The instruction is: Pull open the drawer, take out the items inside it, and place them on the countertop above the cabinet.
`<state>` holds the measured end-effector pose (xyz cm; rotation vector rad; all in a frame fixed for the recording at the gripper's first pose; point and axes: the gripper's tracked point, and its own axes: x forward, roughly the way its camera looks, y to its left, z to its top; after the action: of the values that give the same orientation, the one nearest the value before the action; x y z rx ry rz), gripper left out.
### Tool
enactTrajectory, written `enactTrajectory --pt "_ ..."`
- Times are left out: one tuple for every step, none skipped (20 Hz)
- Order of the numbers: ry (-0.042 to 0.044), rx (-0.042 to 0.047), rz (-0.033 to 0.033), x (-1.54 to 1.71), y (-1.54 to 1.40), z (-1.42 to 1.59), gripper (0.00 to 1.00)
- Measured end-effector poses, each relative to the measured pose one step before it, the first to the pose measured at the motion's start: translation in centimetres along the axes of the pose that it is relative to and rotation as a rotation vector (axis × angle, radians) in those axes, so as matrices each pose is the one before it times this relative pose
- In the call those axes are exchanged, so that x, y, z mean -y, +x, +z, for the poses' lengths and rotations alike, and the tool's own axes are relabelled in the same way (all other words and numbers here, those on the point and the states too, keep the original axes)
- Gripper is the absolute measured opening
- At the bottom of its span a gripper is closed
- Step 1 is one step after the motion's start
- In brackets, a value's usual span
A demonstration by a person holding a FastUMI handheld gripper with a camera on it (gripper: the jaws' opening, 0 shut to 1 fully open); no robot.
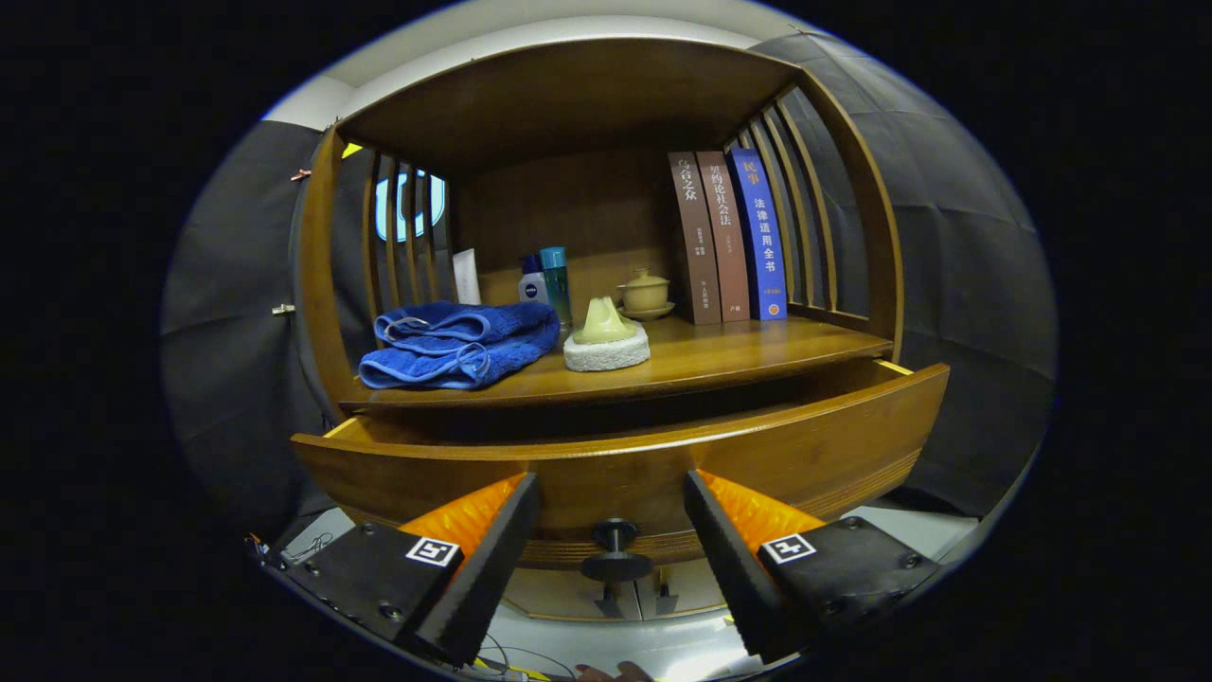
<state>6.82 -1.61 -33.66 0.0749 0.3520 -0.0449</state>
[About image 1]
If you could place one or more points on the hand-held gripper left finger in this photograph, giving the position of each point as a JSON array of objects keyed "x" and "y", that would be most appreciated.
[{"x": 492, "y": 573}]

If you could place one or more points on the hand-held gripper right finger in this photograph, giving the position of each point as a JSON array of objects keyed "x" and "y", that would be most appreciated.
[{"x": 734, "y": 568}]

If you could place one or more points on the black drawer knob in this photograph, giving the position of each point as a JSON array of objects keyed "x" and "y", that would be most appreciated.
[{"x": 615, "y": 566}]

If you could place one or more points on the wooden drawer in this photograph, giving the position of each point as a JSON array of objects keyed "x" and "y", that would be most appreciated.
[{"x": 615, "y": 474}]

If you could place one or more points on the wooden countertop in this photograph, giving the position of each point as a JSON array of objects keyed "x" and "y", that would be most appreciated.
[{"x": 739, "y": 350}]

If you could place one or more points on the wooden cabinet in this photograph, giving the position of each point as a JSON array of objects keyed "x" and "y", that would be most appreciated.
[{"x": 587, "y": 95}]

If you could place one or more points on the blue towel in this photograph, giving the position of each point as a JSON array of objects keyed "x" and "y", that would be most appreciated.
[{"x": 454, "y": 350}]

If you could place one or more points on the beige lidded teacup with saucer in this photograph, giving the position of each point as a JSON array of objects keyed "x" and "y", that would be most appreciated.
[{"x": 646, "y": 294}]

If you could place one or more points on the white bottle with blue cap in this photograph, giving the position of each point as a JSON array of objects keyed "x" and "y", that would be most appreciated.
[{"x": 532, "y": 286}]

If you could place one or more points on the white tube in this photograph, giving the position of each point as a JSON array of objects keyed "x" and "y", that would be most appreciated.
[{"x": 467, "y": 279}]

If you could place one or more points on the teal bottle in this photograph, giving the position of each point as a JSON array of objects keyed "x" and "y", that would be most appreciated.
[{"x": 557, "y": 284}]

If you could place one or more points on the reddish brown book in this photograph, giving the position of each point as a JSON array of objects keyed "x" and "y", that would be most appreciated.
[{"x": 727, "y": 246}]

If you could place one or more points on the blue book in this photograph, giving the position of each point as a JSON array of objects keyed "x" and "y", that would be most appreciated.
[{"x": 762, "y": 246}]

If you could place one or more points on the dark brown book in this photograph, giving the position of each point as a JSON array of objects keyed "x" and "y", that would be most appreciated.
[{"x": 696, "y": 246}]

